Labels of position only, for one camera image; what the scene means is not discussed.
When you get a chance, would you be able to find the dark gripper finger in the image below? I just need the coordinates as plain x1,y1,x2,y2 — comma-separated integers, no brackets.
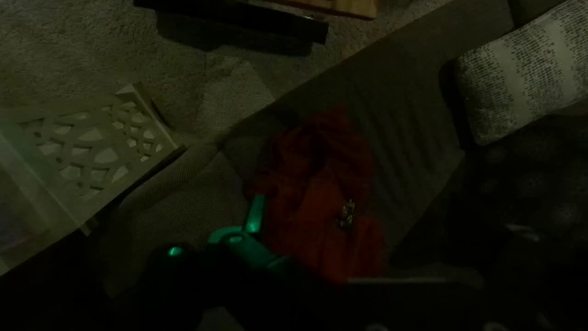
205,192,286,273

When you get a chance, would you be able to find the grey sofa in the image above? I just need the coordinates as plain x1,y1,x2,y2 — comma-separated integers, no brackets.
115,0,585,331

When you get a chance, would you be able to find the red cloth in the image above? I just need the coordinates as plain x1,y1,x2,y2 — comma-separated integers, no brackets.
247,110,383,282

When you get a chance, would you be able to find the white lattice side table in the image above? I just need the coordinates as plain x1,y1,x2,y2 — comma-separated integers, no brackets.
0,84,181,273

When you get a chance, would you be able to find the long black bar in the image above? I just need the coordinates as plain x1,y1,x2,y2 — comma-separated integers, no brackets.
132,0,328,43

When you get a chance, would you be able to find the white patterned cushion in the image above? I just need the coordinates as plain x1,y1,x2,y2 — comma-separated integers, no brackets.
455,0,588,145

